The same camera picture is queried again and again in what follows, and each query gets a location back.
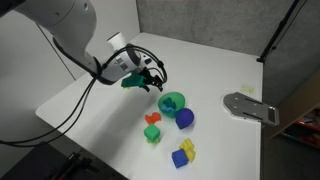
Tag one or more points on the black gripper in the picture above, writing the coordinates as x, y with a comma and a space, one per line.
148, 76

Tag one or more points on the grey metal mounting plate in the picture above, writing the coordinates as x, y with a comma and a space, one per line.
243, 106

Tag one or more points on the pale yellow sticky note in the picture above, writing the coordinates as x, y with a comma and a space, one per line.
247, 89

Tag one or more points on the green plastic bowl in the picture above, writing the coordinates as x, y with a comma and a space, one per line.
178, 100

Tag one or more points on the yellow cross shaped toy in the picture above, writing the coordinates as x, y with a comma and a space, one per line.
188, 148

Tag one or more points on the black equipment stand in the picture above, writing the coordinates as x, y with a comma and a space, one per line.
36, 163

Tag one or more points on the orange toy piece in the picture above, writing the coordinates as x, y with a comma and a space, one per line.
152, 118

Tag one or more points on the black vertical pole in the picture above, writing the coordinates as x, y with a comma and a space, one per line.
278, 30

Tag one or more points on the blue toy figure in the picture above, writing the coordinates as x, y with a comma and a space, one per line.
169, 104

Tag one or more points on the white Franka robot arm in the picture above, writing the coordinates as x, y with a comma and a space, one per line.
66, 23

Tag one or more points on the wooden toy shelf with bins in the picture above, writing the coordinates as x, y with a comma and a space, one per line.
300, 116

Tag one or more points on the green cube block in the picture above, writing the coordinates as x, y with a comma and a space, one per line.
152, 132

